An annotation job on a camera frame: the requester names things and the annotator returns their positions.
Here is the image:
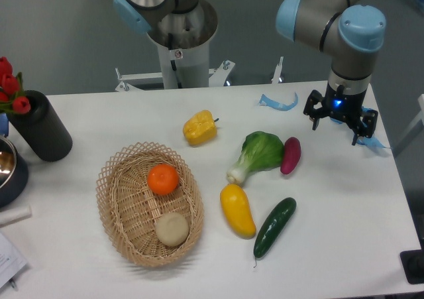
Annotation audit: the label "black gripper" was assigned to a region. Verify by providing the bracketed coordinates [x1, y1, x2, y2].
[303, 84, 376, 146]

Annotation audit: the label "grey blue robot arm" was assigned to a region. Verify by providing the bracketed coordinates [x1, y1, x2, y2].
[113, 0, 386, 139]

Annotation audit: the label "yellow bell pepper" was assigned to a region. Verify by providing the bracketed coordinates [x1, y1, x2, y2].
[183, 110, 219, 146]

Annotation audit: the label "blue tape scrap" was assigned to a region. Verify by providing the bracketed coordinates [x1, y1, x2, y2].
[331, 106, 392, 152]

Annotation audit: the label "purple sweet potato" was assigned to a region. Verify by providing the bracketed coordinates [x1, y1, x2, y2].
[280, 137, 301, 175]

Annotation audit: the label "blue tape strip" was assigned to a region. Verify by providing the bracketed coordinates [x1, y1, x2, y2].
[258, 93, 298, 111]

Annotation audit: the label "green bok choy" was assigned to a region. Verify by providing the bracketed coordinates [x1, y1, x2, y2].
[227, 131, 285, 185]

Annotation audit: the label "green cucumber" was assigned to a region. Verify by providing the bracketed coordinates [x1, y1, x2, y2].
[253, 197, 297, 269]

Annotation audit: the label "yellow mango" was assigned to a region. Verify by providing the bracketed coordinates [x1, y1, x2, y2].
[220, 184, 256, 239]

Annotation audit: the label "black device at edge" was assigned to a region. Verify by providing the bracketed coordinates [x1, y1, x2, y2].
[400, 249, 424, 284]

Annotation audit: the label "orange fruit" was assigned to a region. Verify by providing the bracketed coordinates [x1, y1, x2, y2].
[147, 164, 179, 196]

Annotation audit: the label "beige round bun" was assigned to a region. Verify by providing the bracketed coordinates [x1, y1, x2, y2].
[155, 212, 189, 247]

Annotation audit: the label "woven wicker basket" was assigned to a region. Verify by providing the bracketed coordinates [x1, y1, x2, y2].
[96, 142, 204, 267]

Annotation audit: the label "black cylindrical vase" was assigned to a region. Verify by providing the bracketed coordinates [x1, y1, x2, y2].
[7, 90, 73, 162]

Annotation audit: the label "red tulip flowers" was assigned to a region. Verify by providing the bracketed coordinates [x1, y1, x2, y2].
[1, 56, 31, 115]

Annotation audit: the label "dark metal pot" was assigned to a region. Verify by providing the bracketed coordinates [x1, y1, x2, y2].
[1, 136, 28, 208]

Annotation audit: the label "white paper roll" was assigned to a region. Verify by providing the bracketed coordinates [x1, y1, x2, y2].
[0, 205, 32, 227]

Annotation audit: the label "white paper sheet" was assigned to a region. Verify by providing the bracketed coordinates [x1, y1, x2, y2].
[0, 233, 28, 292]

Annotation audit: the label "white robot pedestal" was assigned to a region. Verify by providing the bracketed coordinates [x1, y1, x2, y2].
[148, 0, 218, 90]

